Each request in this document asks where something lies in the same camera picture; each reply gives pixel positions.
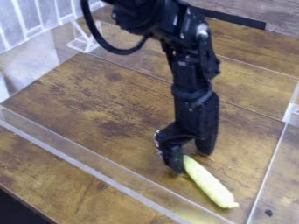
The clear acrylic front barrier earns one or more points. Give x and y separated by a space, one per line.
163 200

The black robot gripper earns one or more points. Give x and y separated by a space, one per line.
196 107

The black strip on table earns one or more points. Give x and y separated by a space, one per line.
235 19

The clear acrylic barrier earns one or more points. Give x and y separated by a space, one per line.
163 200
276 204

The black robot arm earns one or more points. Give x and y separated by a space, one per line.
179 27

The clear acrylic right barrier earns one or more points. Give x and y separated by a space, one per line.
276 204

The clear acrylic corner bracket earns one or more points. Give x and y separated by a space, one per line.
83 42

